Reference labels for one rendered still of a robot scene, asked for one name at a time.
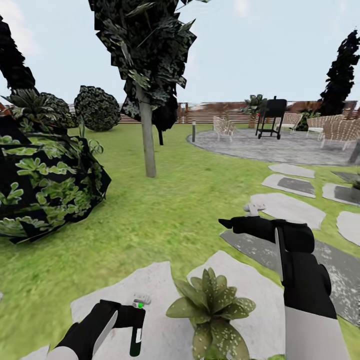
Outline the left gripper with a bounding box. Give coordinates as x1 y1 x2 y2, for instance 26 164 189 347
121 304 146 329

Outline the insectifuge atomizer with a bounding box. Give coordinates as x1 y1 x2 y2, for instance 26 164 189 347
129 303 144 357

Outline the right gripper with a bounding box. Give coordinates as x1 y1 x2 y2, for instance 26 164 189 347
218 215 264 238

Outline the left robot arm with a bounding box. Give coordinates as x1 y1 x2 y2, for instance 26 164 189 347
43 291 152 360

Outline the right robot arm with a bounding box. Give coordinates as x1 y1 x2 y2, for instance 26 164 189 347
218 202 351 360

